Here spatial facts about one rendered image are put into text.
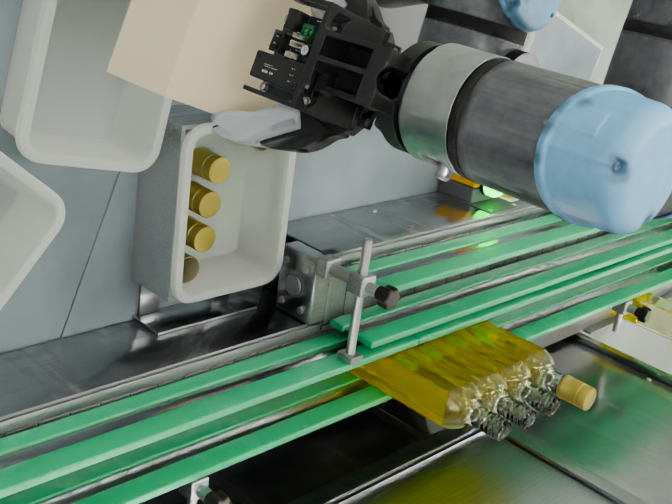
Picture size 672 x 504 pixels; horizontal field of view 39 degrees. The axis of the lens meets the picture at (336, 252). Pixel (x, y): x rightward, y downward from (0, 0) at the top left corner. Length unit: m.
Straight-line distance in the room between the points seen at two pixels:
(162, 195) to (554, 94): 0.69
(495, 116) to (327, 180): 0.88
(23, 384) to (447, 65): 0.68
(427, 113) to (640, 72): 0.13
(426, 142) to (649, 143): 0.13
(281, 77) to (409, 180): 0.93
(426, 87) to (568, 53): 1.27
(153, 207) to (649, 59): 0.70
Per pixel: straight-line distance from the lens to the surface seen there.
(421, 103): 0.57
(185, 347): 1.19
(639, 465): 1.59
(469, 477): 1.37
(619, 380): 1.83
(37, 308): 1.17
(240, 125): 0.70
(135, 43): 0.73
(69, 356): 1.16
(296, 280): 1.26
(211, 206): 1.18
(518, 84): 0.54
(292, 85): 0.62
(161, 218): 1.15
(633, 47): 0.62
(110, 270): 1.20
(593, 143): 0.51
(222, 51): 0.72
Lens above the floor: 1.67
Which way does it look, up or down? 39 degrees down
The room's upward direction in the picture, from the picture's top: 117 degrees clockwise
